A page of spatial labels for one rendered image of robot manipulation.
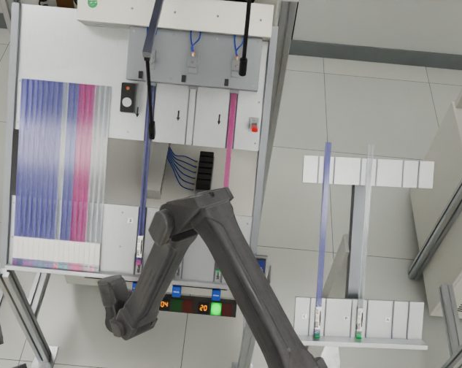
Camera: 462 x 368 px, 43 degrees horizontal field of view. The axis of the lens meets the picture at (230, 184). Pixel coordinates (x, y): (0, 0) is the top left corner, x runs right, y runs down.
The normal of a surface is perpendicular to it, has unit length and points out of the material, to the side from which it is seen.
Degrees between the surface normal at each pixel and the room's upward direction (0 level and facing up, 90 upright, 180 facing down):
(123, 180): 0
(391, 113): 0
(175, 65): 45
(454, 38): 90
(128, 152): 0
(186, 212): 73
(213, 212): 25
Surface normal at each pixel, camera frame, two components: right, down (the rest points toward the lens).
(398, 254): 0.06, -0.62
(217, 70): 0.00, 0.11
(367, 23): -0.07, 0.77
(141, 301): -0.72, 0.27
